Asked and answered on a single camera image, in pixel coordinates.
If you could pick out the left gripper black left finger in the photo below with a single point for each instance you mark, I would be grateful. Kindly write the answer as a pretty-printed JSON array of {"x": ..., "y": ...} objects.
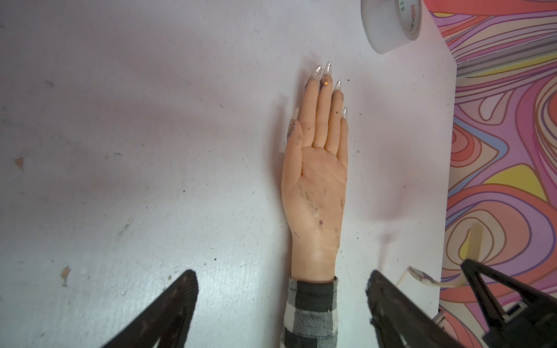
[{"x": 166, "y": 321}]

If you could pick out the plaid sleeved forearm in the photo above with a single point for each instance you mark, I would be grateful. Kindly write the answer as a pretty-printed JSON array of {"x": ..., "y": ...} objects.
[{"x": 310, "y": 318}]

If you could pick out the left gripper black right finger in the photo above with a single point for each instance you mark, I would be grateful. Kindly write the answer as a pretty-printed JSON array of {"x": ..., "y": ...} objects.
[{"x": 398, "y": 322}]

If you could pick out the beige wrist watch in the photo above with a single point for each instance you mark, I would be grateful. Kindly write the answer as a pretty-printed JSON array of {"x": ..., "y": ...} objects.
[{"x": 427, "y": 280}]

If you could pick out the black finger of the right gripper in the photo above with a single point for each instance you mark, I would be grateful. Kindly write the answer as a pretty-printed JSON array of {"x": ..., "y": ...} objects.
[{"x": 528, "y": 322}]

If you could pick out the person's hand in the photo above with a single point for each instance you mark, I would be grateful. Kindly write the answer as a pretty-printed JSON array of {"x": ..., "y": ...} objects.
[{"x": 315, "y": 177}]

